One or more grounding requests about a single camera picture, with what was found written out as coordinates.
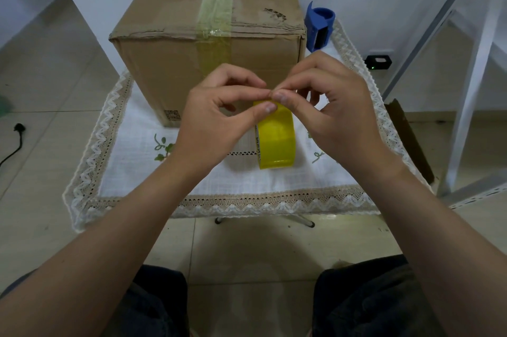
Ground person's right hand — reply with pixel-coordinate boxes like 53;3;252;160
273;50;401;180

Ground person's left hand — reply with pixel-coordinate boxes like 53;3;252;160
171;63;278;180

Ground yellow tape roll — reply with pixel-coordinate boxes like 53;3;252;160
253;99;297;170

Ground person's right forearm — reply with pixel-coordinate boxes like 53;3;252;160
356;158;507;337

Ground person's left forearm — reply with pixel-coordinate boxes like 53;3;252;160
0;154;229;337

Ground blue tape dispenser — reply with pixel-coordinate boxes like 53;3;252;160
304;1;336;53

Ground taped brown cardboard box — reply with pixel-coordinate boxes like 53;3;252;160
109;0;308;128

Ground metal table leg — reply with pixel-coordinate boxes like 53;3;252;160
214;213;316;229

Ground white lace-edged tablecloth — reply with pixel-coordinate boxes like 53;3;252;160
62;19;433;233

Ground person's right leg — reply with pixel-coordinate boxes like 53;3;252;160
312;254;446;337

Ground person's leg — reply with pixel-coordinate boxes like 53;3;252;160
0;264;189;337
312;254;446;337

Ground person's left leg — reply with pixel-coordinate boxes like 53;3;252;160
0;264;189;337

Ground black wall socket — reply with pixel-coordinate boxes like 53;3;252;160
364;54;393;70

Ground white metal frame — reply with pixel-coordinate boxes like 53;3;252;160
381;0;507;208

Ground black cable with plug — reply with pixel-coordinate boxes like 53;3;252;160
0;122;27;168

